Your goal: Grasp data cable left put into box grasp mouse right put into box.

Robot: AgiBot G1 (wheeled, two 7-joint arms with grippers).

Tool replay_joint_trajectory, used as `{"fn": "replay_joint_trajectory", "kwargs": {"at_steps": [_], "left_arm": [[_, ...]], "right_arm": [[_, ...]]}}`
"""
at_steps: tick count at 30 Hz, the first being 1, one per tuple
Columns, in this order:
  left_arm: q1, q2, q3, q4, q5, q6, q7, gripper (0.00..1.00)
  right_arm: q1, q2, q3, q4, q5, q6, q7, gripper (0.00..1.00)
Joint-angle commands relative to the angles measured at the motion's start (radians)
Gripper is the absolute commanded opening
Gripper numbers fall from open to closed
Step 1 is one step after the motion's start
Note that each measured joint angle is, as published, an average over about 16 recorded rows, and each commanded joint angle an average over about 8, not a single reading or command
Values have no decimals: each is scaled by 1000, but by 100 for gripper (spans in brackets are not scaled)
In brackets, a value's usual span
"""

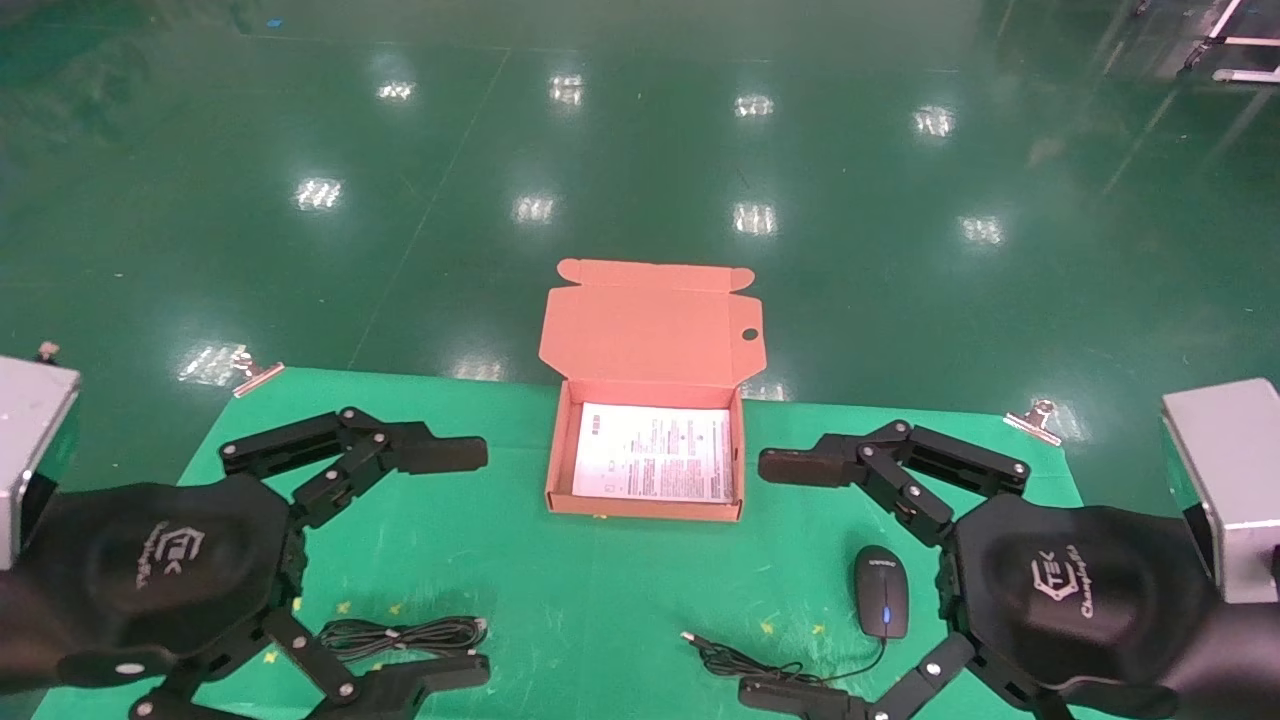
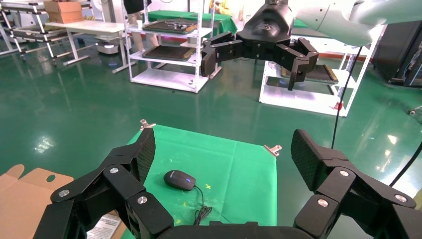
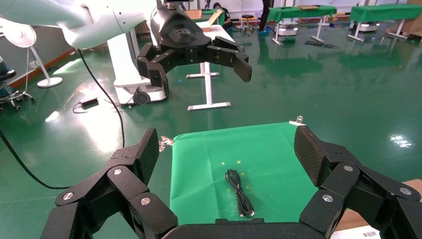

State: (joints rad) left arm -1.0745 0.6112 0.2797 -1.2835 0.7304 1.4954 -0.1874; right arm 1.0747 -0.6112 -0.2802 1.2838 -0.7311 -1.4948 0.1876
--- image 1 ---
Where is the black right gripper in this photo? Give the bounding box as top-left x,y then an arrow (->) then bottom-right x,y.
758,420 -> 1226,693

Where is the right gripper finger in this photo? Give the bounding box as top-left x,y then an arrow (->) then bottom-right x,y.
738,632 -> 1076,720

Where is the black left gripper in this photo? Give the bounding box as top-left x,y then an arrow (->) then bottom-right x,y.
0,407 -> 493,720

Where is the black data cable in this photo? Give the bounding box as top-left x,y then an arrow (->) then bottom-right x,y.
318,617 -> 489,663

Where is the orange cardboard box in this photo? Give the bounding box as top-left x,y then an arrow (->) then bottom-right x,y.
538,258 -> 767,523

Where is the green table mat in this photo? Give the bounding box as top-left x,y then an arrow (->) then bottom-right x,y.
30,367 -> 1171,720

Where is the metal binder clip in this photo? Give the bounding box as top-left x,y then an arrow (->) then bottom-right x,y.
1003,399 -> 1063,447
232,350 -> 286,398

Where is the white printed instruction sheet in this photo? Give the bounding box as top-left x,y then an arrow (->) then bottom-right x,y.
572,402 -> 736,504

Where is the black wired computer mouse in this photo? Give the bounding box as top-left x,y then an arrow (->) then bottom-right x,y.
680,545 -> 911,691

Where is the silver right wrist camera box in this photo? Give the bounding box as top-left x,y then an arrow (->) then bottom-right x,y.
1160,378 -> 1280,604

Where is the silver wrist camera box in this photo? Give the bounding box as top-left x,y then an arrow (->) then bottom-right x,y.
0,357 -> 81,571
1160,378 -> 1280,604

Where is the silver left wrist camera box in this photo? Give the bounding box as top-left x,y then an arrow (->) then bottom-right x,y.
0,357 -> 81,571

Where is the white metal frame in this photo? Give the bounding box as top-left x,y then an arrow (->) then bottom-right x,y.
1185,0 -> 1280,86

